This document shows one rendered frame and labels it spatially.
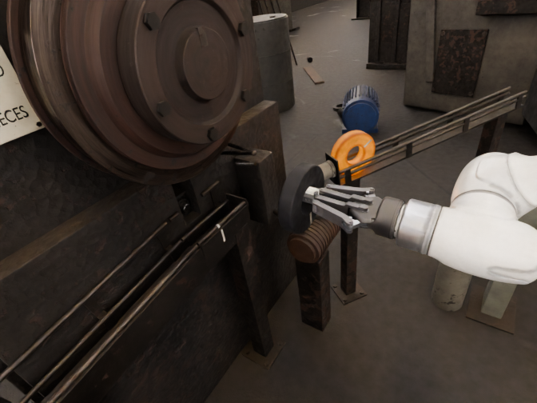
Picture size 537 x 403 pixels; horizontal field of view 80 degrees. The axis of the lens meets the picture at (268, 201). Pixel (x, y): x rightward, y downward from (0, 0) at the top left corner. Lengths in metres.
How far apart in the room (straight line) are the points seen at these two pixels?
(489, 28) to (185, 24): 2.70
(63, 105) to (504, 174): 0.72
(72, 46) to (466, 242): 0.64
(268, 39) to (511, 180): 2.91
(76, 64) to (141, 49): 0.09
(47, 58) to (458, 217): 0.65
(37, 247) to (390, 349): 1.20
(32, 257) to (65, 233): 0.07
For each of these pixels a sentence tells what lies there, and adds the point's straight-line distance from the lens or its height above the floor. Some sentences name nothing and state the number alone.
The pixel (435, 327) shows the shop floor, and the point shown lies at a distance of 1.54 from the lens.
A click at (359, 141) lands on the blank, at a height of 0.75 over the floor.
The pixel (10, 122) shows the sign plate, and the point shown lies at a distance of 0.70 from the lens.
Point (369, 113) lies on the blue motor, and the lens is 2.76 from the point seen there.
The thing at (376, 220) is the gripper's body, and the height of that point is 0.85.
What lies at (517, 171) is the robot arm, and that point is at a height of 0.91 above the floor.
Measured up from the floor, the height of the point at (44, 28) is 1.21.
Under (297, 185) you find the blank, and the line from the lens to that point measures 0.63.
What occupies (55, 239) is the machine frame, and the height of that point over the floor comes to 0.87.
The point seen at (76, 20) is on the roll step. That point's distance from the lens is 0.58.
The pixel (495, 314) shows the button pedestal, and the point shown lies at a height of 0.03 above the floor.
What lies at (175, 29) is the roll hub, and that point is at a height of 1.18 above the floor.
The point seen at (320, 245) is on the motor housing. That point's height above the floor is 0.50.
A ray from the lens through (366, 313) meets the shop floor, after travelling 1.52.
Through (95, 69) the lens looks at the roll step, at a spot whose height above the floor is 1.15.
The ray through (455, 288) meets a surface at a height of 0.15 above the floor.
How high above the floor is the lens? 1.23
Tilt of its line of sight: 35 degrees down
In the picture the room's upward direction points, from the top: 9 degrees counter-clockwise
